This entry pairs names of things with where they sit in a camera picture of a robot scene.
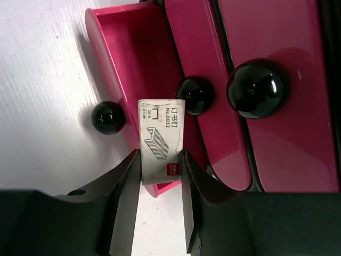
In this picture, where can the black drawer cabinet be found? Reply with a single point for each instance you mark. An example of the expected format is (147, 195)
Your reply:
(329, 15)

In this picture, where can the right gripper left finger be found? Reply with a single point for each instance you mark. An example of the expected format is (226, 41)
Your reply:
(95, 219)

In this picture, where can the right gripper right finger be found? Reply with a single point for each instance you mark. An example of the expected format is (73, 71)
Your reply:
(222, 221)

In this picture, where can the white staples box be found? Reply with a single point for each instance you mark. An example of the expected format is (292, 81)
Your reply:
(161, 130)

